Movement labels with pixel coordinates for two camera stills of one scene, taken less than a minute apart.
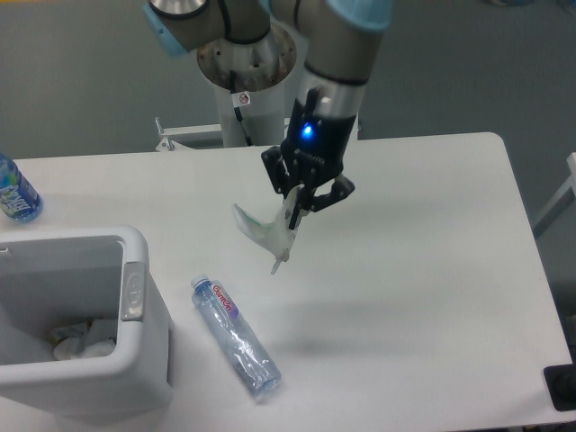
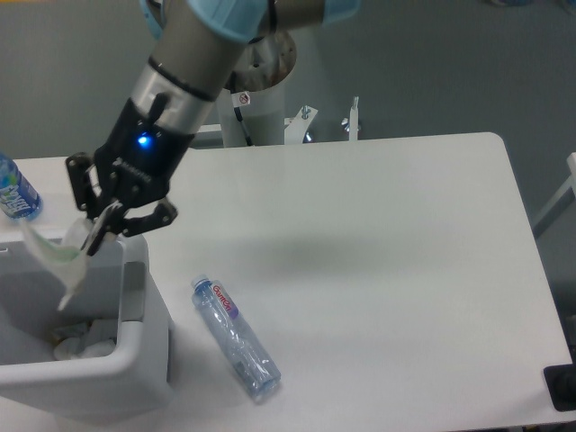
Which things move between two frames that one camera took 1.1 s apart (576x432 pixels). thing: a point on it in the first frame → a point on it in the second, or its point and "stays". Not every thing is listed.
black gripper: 312,149 → 137,159
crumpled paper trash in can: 94,339 stays
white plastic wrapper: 274,239 → 63,257
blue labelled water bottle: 19,199 stays
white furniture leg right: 566,197 stays
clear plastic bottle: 243,348 stays
